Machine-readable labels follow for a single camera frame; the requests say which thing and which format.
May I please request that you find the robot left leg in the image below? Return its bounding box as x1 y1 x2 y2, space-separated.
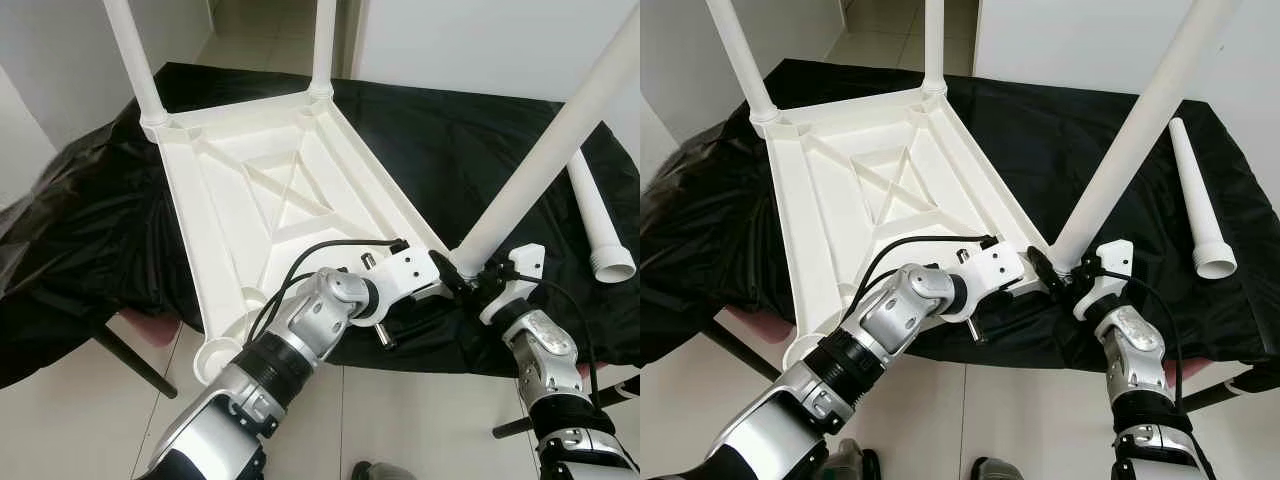
818 439 883 480

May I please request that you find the white plastic table top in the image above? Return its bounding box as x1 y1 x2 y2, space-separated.
749 87 1058 373
139 90 458 388

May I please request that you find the black table cloth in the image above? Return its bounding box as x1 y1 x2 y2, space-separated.
640 58 1280 369
0 62 640 391

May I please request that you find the robot right leg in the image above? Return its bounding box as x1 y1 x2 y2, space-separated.
968 456 1023 480
349 461 418 480

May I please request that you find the robot leg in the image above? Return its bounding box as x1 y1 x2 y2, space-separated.
818 439 883 480
349 461 418 480
968 456 1023 480

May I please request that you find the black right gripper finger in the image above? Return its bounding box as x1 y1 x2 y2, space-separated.
1027 246 1064 293
431 249 472 298

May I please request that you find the white plastic table leg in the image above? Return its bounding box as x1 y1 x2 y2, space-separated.
1167 116 1239 280
1050 0 1248 274
921 0 949 100
566 149 639 285
307 0 339 103
705 0 782 125
102 0 172 128
453 8 640 279

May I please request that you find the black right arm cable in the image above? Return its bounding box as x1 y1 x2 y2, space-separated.
498 268 603 406
1088 264 1188 406

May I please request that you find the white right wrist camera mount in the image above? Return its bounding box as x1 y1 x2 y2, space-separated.
479 242 548 327
1072 239 1136 322

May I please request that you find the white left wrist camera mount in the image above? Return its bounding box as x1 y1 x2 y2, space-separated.
362 247 443 328
948 242 1028 322

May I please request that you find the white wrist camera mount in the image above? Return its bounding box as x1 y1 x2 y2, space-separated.
948 242 1028 322
1072 239 1136 322
362 247 443 328
479 242 548 327

